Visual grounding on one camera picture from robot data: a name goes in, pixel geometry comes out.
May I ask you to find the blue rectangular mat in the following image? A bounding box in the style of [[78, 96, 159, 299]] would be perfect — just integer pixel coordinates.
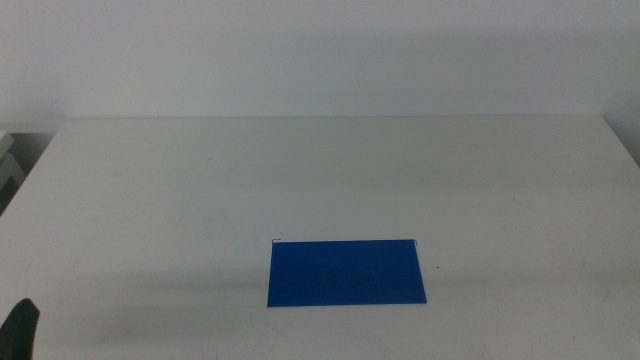
[[266, 238, 428, 308]]

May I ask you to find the white side cabinet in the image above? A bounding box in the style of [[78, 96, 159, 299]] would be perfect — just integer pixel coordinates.
[[0, 130, 27, 214]]

